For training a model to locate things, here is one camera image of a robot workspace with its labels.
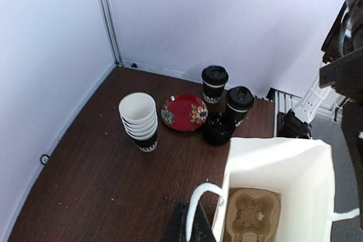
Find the stack of paper cups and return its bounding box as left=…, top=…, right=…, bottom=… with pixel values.
left=119, top=92, right=158, bottom=152

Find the red patterned plate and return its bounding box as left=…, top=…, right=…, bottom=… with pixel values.
left=161, top=94, right=209, bottom=132

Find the right aluminium corner post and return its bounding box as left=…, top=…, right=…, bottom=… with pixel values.
left=98, top=0, right=124, bottom=67

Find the aluminium front rail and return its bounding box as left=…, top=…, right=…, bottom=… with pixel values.
left=254, top=88, right=351, bottom=121

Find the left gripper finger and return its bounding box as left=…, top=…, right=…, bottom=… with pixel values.
left=160, top=202, right=216, bottom=242

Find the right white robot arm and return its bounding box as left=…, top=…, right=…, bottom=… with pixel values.
left=278, top=0, right=362, bottom=201

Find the brown paper takeout bag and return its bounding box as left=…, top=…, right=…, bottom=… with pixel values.
left=184, top=137, right=360, bottom=241

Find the black cup lid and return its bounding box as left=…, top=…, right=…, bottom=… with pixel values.
left=201, top=65, right=229, bottom=86
left=226, top=86, right=254, bottom=111

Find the cardboard cup carrier tray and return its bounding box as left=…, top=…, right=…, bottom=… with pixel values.
left=222, top=188, right=281, bottom=241

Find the stack of black lids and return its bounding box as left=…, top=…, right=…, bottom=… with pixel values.
left=202, top=112, right=236, bottom=146

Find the black paper coffee cup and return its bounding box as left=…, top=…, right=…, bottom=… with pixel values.
left=225, top=104, right=249, bottom=127
left=203, top=81, right=225, bottom=104

